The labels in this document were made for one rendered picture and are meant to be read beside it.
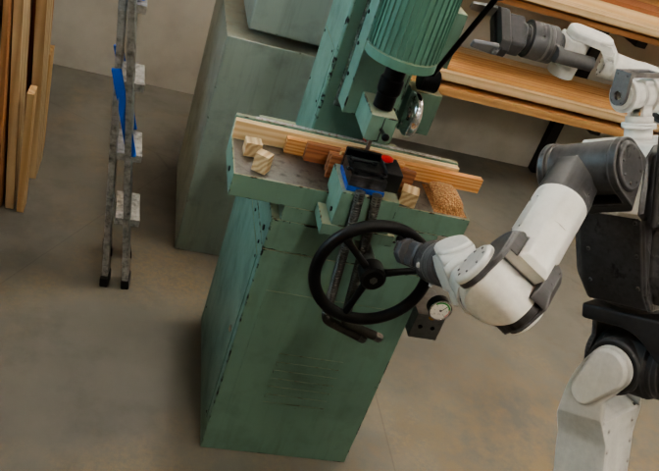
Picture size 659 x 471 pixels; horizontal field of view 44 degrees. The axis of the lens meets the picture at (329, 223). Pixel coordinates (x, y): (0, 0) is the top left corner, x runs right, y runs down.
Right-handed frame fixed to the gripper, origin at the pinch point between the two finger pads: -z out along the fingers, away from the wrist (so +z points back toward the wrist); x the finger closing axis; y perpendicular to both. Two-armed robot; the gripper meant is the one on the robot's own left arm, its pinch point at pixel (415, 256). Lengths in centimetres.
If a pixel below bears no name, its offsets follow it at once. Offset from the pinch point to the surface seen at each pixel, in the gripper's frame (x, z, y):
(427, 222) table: 9.2, -24.6, 9.9
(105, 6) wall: -99, -258, 67
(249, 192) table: -34.2, -25.1, 0.0
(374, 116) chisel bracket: -13.3, -24.8, 28.4
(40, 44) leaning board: -105, -150, 25
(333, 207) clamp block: -16.4, -16.2, 3.9
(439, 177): 12.1, -35.4, 23.0
